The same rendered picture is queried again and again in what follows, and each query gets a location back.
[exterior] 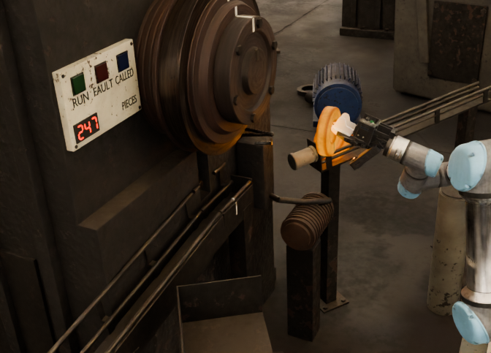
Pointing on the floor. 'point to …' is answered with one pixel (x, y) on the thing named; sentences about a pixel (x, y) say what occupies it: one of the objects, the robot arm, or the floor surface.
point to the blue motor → (337, 91)
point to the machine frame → (90, 178)
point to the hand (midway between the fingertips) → (329, 125)
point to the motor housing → (305, 264)
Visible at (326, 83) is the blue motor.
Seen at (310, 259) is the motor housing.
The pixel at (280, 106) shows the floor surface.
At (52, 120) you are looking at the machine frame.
